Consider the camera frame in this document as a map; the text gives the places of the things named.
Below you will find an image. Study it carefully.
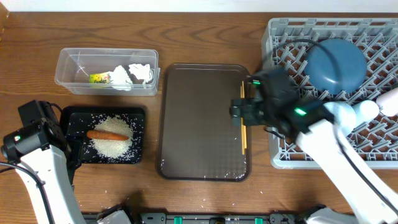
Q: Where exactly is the orange carrot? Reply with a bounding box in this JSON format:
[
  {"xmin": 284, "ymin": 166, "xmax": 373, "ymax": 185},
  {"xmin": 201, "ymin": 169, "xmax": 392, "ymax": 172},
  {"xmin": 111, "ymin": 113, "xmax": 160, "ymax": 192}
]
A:
[{"xmin": 86, "ymin": 130, "xmax": 129, "ymax": 141}]

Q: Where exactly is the white plastic cup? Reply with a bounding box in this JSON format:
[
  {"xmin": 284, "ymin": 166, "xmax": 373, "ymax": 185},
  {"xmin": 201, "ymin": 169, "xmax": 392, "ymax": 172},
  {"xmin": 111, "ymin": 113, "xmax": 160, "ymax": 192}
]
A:
[{"xmin": 376, "ymin": 88, "xmax": 398, "ymax": 116}]

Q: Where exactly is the clear plastic bin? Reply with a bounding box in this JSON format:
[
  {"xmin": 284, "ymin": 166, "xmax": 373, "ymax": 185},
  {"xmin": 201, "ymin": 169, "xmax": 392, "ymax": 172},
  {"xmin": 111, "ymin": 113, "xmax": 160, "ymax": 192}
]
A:
[{"xmin": 55, "ymin": 48, "xmax": 160, "ymax": 96}]

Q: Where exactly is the white paper napkin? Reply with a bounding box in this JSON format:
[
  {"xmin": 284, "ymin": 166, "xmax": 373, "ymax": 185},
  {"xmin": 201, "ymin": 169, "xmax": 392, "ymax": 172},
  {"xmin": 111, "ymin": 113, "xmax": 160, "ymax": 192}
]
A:
[{"xmin": 109, "ymin": 65, "xmax": 132, "ymax": 91}]

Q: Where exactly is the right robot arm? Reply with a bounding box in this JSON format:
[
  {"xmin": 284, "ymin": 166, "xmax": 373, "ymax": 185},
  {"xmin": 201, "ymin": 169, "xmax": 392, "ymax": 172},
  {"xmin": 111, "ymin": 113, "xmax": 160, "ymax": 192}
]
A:
[{"xmin": 229, "ymin": 69, "xmax": 397, "ymax": 223}]

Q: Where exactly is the dark brown serving tray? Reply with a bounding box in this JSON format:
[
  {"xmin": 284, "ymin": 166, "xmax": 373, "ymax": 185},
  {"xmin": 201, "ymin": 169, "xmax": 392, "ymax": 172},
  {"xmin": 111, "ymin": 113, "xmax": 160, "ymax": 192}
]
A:
[{"xmin": 156, "ymin": 63, "xmax": 251, "ymax": 182}]

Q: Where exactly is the light blue cup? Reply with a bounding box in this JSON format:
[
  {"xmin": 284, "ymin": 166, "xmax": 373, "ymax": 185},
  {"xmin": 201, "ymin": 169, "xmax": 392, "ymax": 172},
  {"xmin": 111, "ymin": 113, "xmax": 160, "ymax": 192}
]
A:
[{"xmin": 353, "ymin": 100, "xmax": 379, "ymax": 126}]

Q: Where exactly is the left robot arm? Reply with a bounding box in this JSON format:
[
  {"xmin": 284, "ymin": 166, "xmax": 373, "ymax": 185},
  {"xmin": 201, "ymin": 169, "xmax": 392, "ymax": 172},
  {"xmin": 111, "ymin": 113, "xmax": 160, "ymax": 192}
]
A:
[{"xmin": 1, "ymin": 100, "xmax": 133, "ymax": 223}]

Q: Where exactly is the green yellow snack wrapper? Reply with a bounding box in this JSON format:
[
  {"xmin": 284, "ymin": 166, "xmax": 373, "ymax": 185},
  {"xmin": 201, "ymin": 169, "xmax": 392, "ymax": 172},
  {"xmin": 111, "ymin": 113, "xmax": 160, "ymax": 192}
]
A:
[{"xmin": 89, "ymin": 72, "xmax": 111, "ymax": 84}]

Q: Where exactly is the pile of white rice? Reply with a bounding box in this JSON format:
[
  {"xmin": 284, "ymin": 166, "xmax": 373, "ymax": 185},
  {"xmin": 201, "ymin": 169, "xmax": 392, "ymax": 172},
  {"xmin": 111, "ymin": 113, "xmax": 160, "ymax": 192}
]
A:
[{"xmin": 68, "ymin": 113, "xmax": 144, "ymax": 162}]

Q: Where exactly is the black plastic tray bin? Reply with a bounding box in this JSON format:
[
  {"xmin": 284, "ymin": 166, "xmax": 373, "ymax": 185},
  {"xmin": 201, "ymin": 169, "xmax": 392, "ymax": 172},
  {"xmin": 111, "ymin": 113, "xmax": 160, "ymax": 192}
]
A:
[{"xmin": 60, "ymin": 106, "xmax": 146, "ymax": 165}]

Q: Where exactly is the grey plastic dishwasher rack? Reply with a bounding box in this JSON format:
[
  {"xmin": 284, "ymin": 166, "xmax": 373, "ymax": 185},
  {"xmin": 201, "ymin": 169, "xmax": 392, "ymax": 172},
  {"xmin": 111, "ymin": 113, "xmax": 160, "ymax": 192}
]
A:
[{"xmin": 261, "ymin": 17, "xmax": 397, "ymax": 169}]

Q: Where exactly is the light blue bowl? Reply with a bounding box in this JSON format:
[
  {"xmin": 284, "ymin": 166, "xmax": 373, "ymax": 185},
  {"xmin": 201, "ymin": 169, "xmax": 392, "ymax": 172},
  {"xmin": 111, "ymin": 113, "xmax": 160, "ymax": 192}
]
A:
[{"xmin": 323, "ymin": 101, "xmax": 356, "ymax": 136}]

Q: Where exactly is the dark blue plate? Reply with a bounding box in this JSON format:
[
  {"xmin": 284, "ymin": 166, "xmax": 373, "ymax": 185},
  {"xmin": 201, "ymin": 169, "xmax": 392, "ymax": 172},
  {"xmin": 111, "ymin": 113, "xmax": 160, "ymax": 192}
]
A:
[{"xmin": 304, "ymin": 39, "xmax": 367, "ymax": 95}]

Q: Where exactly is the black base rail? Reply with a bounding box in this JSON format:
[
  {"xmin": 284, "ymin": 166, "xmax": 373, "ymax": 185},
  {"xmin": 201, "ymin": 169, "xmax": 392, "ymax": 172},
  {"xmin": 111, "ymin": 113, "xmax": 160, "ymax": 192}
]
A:
[{"xmin": 82, "ymin": 212, "xmax": 299, "ymax": 224}]

